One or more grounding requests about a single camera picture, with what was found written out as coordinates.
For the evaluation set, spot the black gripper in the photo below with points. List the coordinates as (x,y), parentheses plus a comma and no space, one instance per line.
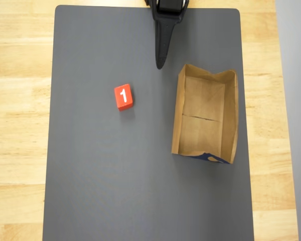
(165,22)

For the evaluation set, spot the red cube with white numeral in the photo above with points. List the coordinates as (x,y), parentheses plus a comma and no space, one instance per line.
(123,96)

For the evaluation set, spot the brown paper bag tray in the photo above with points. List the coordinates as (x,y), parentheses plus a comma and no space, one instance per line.
(203,100)

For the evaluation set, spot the gray rubber mat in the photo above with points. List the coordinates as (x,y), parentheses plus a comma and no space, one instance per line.
(102,163)

